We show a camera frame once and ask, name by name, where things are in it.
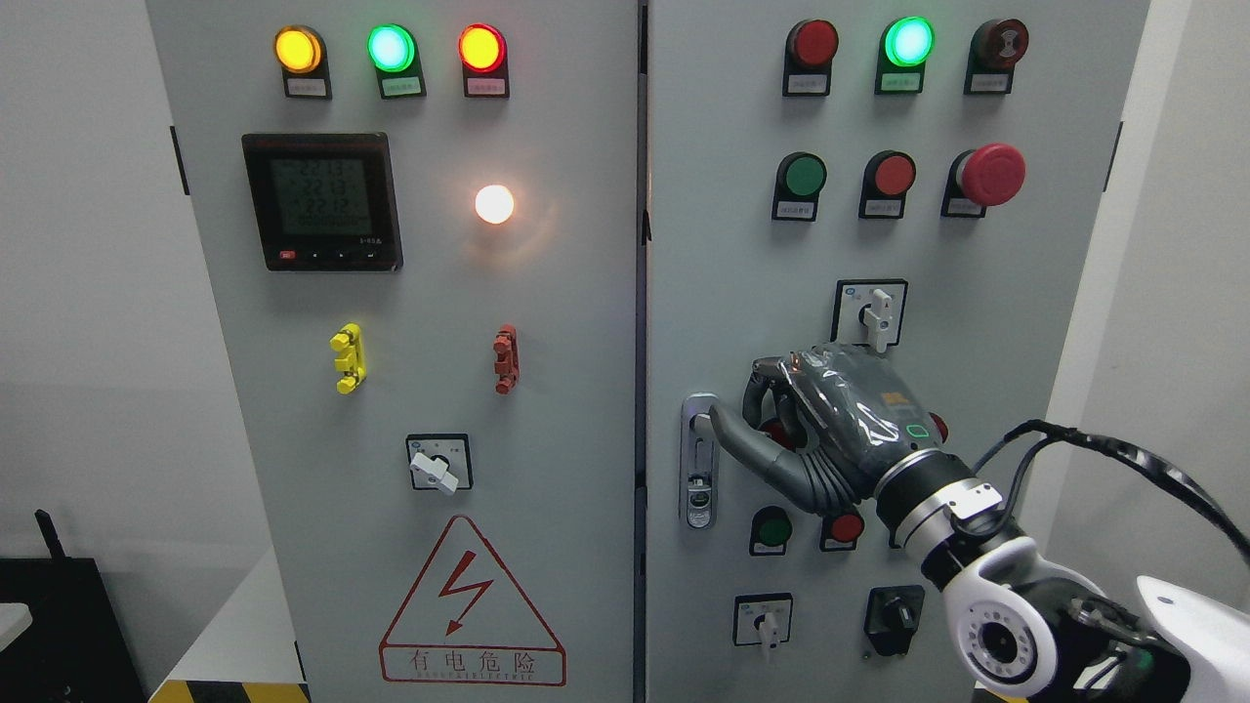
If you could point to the dark red indicator middle right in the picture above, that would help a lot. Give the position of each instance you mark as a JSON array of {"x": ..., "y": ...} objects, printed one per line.
[{"x": 941, "y": 425}]

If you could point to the green push button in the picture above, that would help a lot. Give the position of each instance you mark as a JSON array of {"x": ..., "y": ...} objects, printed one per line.
[
  {"x": 770, "y": 532},
  {"x": 799, "y": 178}
]

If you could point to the grey cabinet door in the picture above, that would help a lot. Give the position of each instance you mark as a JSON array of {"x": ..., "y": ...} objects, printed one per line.
[
  {"x": 553, "y": 460},
  {"x": 984, "y": 323}
]

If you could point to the green push button upper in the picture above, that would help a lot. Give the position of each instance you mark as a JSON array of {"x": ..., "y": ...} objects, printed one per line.
[{"x": 799, "y": 178}]

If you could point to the red emergency stop button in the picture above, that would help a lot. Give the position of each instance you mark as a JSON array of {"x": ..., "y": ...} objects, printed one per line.
[{"x": 990, "y": 175}]

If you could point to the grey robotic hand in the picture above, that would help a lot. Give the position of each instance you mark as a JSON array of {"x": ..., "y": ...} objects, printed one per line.
[{"x": 868, "y": 426}]

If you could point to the silver handle lock plate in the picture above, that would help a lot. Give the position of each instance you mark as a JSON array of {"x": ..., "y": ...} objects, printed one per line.
[{"x": 698, "y": 467}]

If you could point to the white left rotary switch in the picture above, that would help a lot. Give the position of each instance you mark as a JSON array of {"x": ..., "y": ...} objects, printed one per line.
[{"x": 441, "y": 462}]

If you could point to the red push button upper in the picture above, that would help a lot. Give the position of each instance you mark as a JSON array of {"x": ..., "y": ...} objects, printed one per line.
[{"x": 886, "y": 179}]

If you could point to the white lit indicator lamp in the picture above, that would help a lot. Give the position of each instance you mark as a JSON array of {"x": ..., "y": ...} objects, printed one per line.
[{"x": 495, "y": 204}]

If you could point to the dark red indicator middle left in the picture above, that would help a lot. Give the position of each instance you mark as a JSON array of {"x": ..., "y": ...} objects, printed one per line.
[{"x": 775, "y": 430}]

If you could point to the green indicator light top left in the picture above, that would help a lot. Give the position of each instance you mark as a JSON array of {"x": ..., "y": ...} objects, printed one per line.
[{"x": 396, "y": 60}]

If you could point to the red lit indicator light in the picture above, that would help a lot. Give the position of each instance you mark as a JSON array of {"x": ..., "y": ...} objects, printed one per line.
[{"x": 483, "y": 52}]

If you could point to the dark buzzer unit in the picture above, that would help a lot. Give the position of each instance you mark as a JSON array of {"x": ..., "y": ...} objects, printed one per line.
[{"x": 995, "y": 50}]

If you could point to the black rotary knob switch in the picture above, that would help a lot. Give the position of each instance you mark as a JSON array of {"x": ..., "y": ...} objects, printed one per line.
[{"x": 892, "y": 618}]

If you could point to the red push button lower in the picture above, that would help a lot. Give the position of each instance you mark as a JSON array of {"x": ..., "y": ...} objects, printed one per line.
[{"x": 840, "y": 533}]

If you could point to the silver door handle lever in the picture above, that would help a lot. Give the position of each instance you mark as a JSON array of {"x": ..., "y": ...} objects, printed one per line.
[{"x": 700, "y": 425}]

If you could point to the black box with antenna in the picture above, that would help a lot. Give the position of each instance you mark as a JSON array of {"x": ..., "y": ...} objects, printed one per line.
[{"x": 72, "y": 650}]

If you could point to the dark red indicator top right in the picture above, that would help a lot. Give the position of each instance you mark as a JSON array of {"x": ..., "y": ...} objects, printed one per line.
[{"x": 809, "y": 48}]

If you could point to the white upper rotary switch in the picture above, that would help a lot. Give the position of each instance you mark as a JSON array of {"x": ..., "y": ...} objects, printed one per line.
[{"x": 868, "y": 313}]

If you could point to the yellow terminal connector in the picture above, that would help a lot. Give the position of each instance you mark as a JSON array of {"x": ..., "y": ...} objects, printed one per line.
[{"x": 350, "y": 360}]

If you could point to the red push button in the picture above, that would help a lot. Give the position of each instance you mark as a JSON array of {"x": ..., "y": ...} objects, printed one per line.
[
  {"x": 886, "y": 179},
  {"x": 840, "y": 533}
]

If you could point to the green push button lower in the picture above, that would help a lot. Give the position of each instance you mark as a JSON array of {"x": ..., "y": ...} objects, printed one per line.
[{"x": 770, "y": 532}]

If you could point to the green lit indicator top right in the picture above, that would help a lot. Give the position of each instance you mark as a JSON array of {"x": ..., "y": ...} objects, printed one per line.
[{"x": 904, "y": 49}]

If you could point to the dark red indicator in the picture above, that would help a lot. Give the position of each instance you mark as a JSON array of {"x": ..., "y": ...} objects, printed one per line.
[
  {"x": 941, "y": 425},
  {"x": 809, "y": 48},
  {"x": 775, "y": 430}
]

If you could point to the yellow indicator light top left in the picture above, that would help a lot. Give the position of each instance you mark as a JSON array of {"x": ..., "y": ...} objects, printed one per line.
[{"x": 302, "y": 56}]

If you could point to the black digital power meter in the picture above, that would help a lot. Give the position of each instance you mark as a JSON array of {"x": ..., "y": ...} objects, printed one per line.
[{"x": 324, "y": 201}]

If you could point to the red terminal connector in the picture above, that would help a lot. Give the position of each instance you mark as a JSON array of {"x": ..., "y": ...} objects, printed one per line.
[{"x": 506, "y": 363}]

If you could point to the red electrical hazard sign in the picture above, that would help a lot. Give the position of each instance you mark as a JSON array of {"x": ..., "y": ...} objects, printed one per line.
[{"x": 467, "y": 620}]

